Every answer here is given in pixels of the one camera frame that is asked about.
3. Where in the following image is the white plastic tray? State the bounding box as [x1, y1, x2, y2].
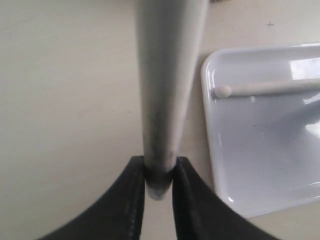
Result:
[201, 43, 320, 218]

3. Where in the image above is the white wooden drumstick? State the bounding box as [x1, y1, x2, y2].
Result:
[213, 78, 320, 99]
[136, 0, 209, 201]

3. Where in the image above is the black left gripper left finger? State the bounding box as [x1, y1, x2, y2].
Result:
[43, 156, 145, 240]

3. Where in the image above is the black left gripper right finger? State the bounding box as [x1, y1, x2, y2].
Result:
[172, 157, 275, 240]

